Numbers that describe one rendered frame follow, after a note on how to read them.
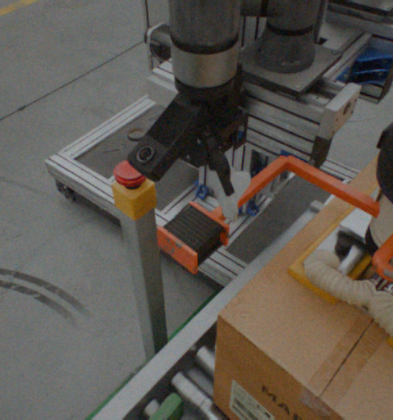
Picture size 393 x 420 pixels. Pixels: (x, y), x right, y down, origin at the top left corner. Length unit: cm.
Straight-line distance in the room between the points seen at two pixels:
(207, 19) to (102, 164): 177
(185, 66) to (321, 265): 42
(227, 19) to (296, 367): 53
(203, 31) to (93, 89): 266
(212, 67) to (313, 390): 50
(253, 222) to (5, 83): 202
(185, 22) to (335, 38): 113
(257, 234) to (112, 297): 66
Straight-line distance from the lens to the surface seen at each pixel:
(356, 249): 90
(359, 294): 77
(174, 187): 206
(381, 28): 164
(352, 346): 82
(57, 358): 190
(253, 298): 83
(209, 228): 72
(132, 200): 92
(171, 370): 117
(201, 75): 52
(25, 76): 336
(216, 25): 49
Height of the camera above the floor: 165
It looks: 47 degrees down
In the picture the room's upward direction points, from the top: straight up
